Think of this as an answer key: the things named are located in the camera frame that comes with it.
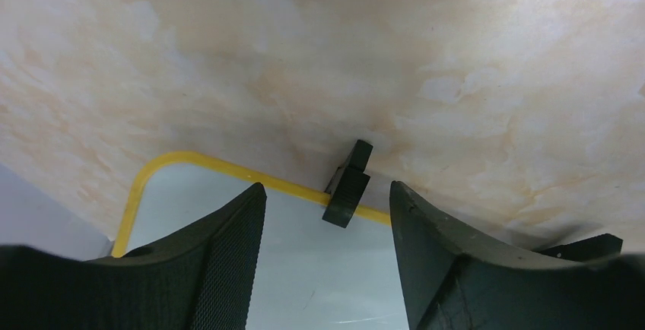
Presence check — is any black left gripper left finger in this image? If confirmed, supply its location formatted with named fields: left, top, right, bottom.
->
left=1, top=183, right=267, bottom=329

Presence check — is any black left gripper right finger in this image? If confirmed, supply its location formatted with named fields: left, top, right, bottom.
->
left=389, top=181, right=644, bottom=329

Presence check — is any yellow-framed whiteboard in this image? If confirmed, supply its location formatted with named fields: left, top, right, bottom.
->
left=112, top=151, right=408, bottom=329

